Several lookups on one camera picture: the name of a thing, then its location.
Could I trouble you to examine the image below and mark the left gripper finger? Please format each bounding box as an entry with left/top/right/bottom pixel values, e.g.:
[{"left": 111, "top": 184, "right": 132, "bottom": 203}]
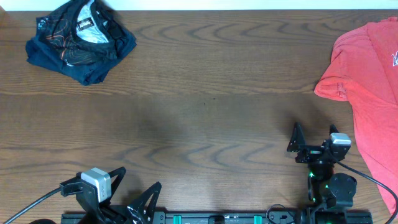
[
  {"left": 108, "top": 167, "right": 126, "bottom": 195},
  {"left": 127, "top": 182, "right": 162, "bottom": 223}
]

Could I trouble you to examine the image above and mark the black patterned jersey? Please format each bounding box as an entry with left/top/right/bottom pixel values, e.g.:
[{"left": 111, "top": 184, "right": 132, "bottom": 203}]
[{"left": 37, "top": 0, "right": 131, "bottom": 66}]

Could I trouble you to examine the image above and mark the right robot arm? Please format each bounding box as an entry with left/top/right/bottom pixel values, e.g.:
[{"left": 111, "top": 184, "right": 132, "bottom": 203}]
[{"left": 287, "top": 122, "right": 357, "bottom": 223}]

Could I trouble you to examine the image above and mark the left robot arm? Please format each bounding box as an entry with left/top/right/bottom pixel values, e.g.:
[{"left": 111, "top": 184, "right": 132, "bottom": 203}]
[{"left": 60, "top": 167, "right": 162, "bottom": 223}]

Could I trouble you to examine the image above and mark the red t-shirt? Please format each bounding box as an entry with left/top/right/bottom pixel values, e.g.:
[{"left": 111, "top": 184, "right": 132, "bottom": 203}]
[{"left": 313, "top": 16, "right": 398, "bottom": 218}]

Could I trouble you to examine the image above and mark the folded dark blue garment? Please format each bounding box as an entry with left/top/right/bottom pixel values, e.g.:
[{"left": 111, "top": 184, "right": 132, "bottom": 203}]
[{"left": 25, "top": 28, "right": 136, "bottom": 85}]

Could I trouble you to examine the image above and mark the right black cable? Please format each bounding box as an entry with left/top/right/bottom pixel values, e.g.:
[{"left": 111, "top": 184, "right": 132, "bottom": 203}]
[{"left": 325, "top": 149, "right": 398, "bottom": 224}]

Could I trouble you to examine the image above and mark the black cable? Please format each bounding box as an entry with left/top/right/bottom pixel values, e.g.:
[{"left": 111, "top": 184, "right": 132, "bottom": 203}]
[
  {"left": 2, "top": 186, "right": 63, "bottom": 224},
  {"left": 325, "top": 149, "right": 398, "bottom": 224}
]

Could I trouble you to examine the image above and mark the left black cable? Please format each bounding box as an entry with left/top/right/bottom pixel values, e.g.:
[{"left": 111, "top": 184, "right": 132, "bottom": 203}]
[{"left": 2, "top": 186, "right": 63, "bottom": 224}]

